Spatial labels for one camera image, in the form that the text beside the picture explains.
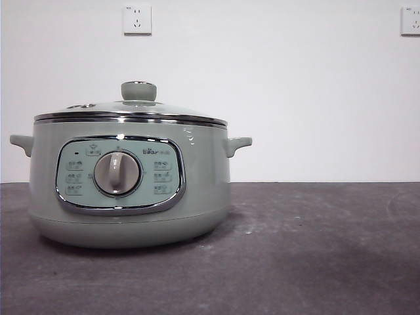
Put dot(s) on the pale green electric pot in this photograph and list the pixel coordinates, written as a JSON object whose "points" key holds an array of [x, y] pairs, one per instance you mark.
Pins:
{"points": [[203, 170]]}

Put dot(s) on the white wall socket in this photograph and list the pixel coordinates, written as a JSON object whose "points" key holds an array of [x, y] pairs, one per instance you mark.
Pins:
{"points": [[137, 20], [411, 21]]}

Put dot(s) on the glass lid with green knob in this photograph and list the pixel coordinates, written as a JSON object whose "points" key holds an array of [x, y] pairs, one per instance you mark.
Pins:
{"points": [[138, 92]]}

